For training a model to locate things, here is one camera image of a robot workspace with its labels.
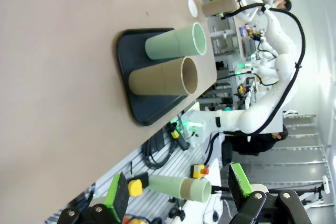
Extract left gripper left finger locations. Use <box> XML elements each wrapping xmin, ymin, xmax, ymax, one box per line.
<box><xmin>56</xmin><ymin>171</ymin><xmax>131</xmax><ymax>224</ymax></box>

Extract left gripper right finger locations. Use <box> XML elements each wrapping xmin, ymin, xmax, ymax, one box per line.
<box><xmin>227</xmin><ymin>163</ymin><xmax>313</xmax><ymax>224</ymax></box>

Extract brown plastic cup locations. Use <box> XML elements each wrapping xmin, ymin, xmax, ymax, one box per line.
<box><xmin>201</xmin><ymin>0</ymin><xmax>238</xmax><ymax>17</ymax></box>
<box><xmin>180</xmin><ymin>178</ymin><xmax>196</xmax><ymax>200</ymax></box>
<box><xmin>128</xmin><ymin>56</ymin><xmax>198</xmax><ymax>96</ymax></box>

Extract white paper doily coaster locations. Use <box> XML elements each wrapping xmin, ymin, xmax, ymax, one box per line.
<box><xmin>187</xmin><ymin>0</ymin><xmax>198</xmax><ymax>17</ymax></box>

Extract yellow button on black base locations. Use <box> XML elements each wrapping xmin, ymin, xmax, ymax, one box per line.
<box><xmin>127</xmin><ymin>172</ymin><xmax>150</xmax><ymax>198</ymax></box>

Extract yellow emergency stop box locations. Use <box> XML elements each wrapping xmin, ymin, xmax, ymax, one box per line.
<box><xmin>122</xmin><ymin>215</ymin><xmax>148</xmax><ymax>224</ymax></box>
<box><xmin>193</xmin><ymin>164</ymin><xmax>210</xmax><ymax>180</ymax></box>

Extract person in black clothes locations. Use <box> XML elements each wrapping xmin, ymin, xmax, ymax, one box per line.
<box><xmin>223</xmin><ymin>126</ymin><xmax>289</xmax><ymax>156</ymax></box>

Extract black tripod stand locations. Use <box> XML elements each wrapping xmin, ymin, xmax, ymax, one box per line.
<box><xmin>270</xmin><ymin>175</ymin><xmax>331</xmax><ymax>198</ymax></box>

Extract black and yellow hand pendant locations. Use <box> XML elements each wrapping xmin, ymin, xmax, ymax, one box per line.
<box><xmin>167</xmin><ymin>124</ymin><xmax>191</xmax><ymax>152</ymax></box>

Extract black plastic tray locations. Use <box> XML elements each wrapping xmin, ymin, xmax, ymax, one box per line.
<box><xmin>116</xmin><ymin>27</ymin><xmax>188</xmax><ymax>127</ymax></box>

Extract coiled black cable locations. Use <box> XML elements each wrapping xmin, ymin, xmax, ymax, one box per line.
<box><xmin>142</xmin><ymin>129</ymin><xmax>176</xmax><ymax>170</ymax></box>

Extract white camera on tripod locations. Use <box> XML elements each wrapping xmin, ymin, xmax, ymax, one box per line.
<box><xmin>321</xmin><ymin>175</ymin><xmax>330</xmax><ymax>195</ymax></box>

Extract black sleeved right arm cable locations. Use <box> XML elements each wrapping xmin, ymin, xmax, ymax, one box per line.
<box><xmin>223</xmin><ymin>3</ymin><xmax>307</xmax><ymax>135</ymax></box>

